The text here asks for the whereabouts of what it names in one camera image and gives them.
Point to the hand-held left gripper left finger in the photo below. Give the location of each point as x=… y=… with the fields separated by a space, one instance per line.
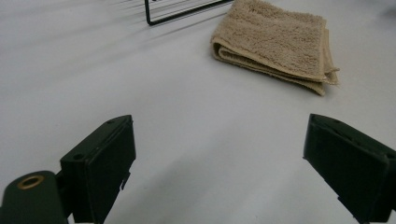
x=102 y=168

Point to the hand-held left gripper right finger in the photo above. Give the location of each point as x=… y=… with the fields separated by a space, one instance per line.
x=351 y=168

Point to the beige terry towel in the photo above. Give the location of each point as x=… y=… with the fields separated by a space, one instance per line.
x=274 y=40

